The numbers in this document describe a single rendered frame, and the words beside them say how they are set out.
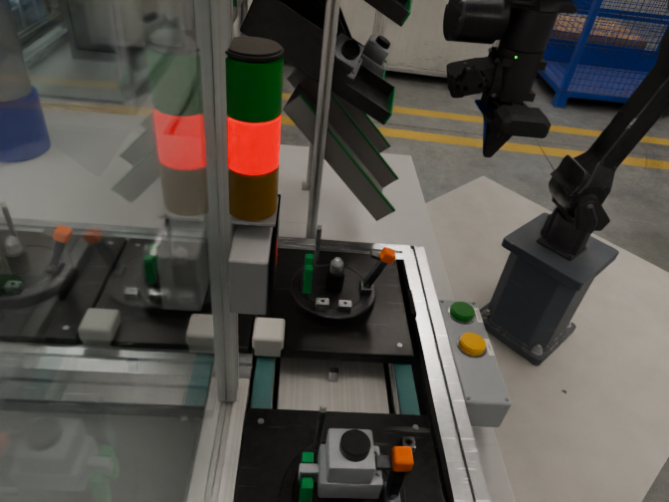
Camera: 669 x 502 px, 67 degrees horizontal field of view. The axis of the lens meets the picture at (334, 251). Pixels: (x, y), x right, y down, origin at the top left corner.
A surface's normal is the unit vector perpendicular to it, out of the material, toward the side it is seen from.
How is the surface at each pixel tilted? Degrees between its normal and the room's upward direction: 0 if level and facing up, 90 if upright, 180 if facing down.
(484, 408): 90
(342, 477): 90
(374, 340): 0
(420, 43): 90
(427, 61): 90
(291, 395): 0
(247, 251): 0
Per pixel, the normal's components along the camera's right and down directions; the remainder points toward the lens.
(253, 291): 0.03, 0.62
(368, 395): 0.11, -0.78
